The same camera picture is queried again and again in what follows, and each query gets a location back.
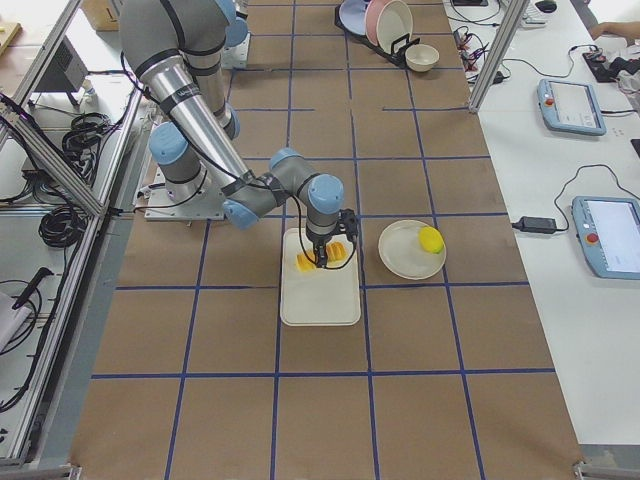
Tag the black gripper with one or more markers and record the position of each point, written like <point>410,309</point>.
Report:
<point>318,246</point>

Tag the blue plate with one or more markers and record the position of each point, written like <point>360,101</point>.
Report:
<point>352,15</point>

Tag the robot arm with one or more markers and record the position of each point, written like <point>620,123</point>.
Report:
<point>174,49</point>
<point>236,14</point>

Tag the cream plate with lemon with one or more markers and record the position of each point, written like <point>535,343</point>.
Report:
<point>401,253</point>

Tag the cream plate in rack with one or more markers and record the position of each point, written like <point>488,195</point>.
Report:
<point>395,26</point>

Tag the pink plate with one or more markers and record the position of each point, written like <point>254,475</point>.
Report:
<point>374,9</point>

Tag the white rectangular tray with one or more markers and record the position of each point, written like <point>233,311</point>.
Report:
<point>318,297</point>

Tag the yellow lemon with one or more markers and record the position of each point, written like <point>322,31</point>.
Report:
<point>431,240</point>

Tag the black power brick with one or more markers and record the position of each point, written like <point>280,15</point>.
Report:
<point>542,225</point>

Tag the cream bowl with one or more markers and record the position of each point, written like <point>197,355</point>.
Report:
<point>421,57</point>

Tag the far teach pendant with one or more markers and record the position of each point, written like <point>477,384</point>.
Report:
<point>570,107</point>

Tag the teach pendant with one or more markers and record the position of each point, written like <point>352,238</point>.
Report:
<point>570,107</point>
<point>608,232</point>

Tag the near teach pendant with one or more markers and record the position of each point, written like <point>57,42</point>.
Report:
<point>608,232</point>

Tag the cardboard box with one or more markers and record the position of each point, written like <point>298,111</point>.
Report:
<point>102,15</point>

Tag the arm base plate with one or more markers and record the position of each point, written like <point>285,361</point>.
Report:
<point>236,57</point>
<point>199,199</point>

